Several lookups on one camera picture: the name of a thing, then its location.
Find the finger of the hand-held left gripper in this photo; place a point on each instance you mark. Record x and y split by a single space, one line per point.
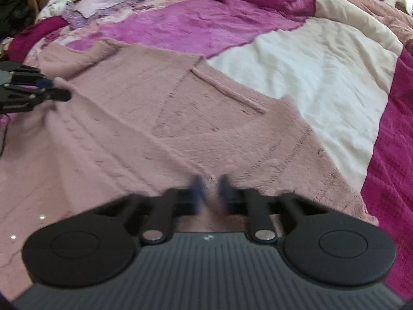
43 83
55 94

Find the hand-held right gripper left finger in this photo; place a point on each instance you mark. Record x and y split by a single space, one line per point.
196 191

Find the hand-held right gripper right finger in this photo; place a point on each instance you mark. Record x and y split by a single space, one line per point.
226 191

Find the pink knit sweater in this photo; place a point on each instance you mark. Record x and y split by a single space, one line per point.
129 119

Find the dark magenta garment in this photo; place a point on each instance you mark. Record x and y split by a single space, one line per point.
35 34

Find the black cloth bundle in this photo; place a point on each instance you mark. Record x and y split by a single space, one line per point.
16 13

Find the white floral cloth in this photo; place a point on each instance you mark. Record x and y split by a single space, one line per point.
55 6

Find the lavender cloth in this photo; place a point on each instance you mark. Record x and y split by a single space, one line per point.
106 0

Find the purple and white patchwork quilt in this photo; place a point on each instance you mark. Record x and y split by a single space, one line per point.
200 29

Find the dusty pink blanket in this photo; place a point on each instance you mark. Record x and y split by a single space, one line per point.
371 9

